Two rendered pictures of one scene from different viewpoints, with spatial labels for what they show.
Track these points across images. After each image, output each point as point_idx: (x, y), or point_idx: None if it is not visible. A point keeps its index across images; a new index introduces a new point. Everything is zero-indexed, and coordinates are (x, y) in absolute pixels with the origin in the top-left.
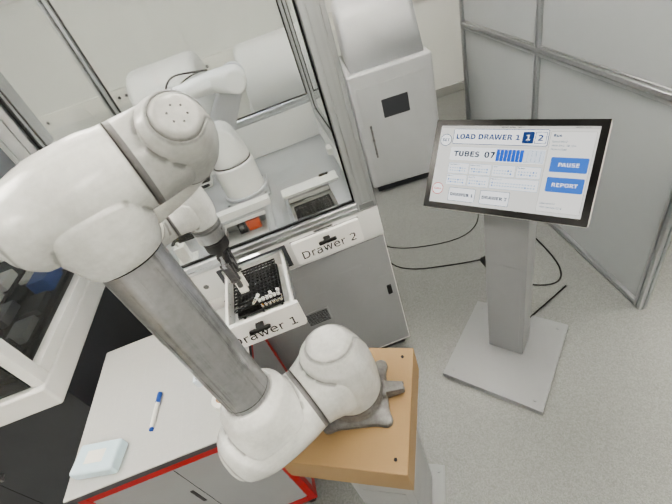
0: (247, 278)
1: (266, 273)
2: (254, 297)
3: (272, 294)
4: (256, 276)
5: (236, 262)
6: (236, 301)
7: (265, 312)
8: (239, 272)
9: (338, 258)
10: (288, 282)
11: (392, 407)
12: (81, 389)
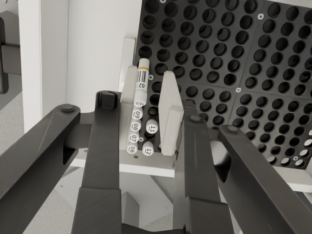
0: (293, 69)
1: (255, 134)
2: (202, 59)
3: (131, 133)
4: (272, 101)
5: (220, 184)
6: (203, 0)
7: (35, 103)
8: (164, 149)
9: (233, 226)
10: (165, 175)
11: None
12: None
